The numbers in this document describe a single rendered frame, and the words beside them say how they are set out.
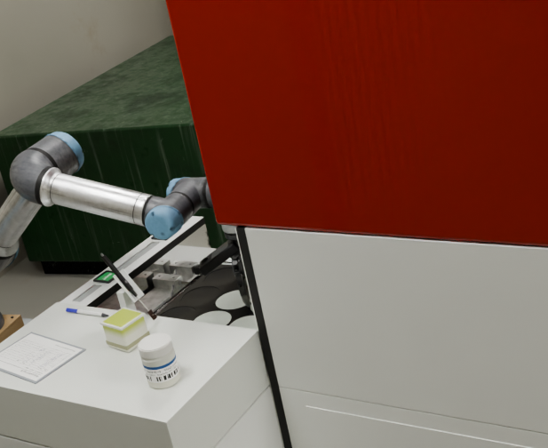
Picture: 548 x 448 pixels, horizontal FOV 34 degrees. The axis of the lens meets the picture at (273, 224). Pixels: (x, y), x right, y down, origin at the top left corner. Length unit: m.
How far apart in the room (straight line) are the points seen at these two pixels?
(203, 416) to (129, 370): 0.21
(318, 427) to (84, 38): 4.34
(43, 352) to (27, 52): 3.57
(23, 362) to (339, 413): 0.73
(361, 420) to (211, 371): 0.35
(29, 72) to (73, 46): 0.49
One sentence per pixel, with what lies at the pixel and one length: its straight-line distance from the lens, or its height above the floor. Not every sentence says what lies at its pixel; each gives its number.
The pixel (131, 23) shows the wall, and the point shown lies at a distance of 6.55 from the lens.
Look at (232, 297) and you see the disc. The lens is 2.33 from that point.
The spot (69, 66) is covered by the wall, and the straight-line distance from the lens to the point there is 5.89.
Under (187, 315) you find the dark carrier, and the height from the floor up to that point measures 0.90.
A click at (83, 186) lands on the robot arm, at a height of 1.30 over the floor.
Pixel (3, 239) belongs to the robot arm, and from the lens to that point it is 2.53.
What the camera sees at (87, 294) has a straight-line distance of 2.42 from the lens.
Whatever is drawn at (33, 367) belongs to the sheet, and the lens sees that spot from 2.13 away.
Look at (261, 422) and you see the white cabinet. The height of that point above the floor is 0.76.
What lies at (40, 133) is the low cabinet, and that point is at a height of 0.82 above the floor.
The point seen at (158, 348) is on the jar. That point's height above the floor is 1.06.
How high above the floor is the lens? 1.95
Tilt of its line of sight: 23 degrees down
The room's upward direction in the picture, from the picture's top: 12 degrees counter-clockwise
